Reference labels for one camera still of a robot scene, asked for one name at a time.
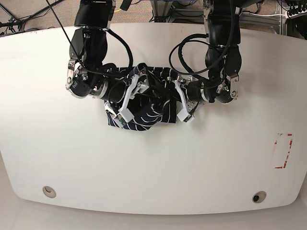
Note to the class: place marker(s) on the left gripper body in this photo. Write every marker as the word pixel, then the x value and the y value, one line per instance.
pixel 224 92

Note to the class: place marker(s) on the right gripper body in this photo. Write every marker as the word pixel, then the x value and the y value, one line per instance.
pixel 82 83

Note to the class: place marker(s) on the navy white striped T-shirt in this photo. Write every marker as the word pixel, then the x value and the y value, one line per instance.
pixel 146 99

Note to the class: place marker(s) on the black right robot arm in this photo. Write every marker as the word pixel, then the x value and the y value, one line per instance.
pixel 89 42

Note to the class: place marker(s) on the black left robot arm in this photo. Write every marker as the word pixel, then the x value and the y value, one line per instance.
pixel 223 59

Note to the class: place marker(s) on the red tape rectangle marking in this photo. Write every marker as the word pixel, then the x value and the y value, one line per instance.
pixel 281 150

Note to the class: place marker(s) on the black tripod on floor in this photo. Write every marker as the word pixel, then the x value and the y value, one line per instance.
pixel 38 13

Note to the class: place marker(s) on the white power strip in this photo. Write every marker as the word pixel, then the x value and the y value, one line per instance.
pixel 295 12

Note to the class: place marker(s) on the aluminium frame stand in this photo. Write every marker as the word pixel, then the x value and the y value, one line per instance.
pixel 177 11

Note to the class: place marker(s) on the right table cable grommet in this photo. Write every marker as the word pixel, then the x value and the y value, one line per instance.
pixel 259 197

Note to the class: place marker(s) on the table cable grommet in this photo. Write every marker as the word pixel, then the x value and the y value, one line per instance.
pixel 259 197
pixel 49 192

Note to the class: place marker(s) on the left table cable grommet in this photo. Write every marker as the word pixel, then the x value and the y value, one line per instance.
pixel 49 192

